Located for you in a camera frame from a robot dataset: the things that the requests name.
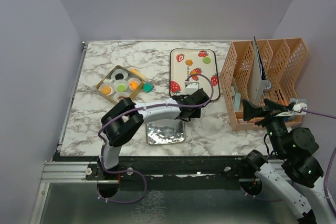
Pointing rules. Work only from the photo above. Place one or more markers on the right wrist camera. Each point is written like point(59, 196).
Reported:
point(299, 104)

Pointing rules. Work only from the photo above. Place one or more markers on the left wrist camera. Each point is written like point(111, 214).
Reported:
point(190, 87)

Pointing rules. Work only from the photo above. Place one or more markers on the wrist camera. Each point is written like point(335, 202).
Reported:
point(190, 87)
point(299, 104)

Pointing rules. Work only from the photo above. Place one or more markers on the orange fish cookie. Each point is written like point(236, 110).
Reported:
point(133, 85)

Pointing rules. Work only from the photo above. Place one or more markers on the strawberry tray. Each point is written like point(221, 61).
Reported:
point(205, 74)

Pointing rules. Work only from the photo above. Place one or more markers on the orange flower cookie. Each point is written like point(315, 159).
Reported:
point(189, 62)

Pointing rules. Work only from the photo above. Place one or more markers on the green round cookie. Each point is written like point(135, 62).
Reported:
point(121, 87)
point(206, 60)

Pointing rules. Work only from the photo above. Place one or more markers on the white paper cup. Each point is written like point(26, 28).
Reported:
point(110, 86)
point(119, 94)
point(119, 71)
point(118, 82)
point(133, 79)

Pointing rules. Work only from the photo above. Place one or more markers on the orange round cookie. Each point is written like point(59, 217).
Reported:
point(106, 90)

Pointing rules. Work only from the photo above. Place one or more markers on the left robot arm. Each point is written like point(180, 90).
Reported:
point(120, 124)

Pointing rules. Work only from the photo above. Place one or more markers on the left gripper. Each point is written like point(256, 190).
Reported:
point(196, 114)

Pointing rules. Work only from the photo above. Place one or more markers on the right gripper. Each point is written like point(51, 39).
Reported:
point(250, 110)

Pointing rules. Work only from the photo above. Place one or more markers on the black sandwich cookie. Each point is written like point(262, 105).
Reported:
point(119, 76)

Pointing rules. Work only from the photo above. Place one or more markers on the peach file organizer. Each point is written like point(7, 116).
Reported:
point(283, 60)

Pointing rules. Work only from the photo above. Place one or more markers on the gold cookie tin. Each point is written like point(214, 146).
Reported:
point(107, 81)

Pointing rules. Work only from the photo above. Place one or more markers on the white folder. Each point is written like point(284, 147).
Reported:
point(258, 82)

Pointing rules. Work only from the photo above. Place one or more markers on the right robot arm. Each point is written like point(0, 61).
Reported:
point(310, 201)

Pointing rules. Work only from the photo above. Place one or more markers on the tin lid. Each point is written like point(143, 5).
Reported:
point(165, 132)

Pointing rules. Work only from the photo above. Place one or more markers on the aluminium frame rail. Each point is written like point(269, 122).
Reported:
point(58, 173)

